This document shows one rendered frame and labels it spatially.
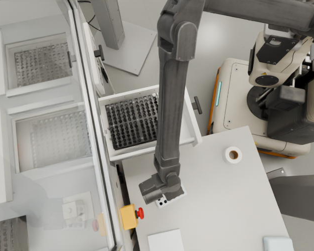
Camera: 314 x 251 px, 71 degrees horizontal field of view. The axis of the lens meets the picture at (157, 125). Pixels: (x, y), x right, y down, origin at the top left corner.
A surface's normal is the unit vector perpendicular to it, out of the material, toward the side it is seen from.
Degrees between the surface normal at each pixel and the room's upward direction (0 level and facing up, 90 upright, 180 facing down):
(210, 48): 0
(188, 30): 51
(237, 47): 0
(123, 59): 5
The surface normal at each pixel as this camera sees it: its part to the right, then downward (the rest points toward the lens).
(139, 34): 0.05, -0.24
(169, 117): 0.29, 0.53
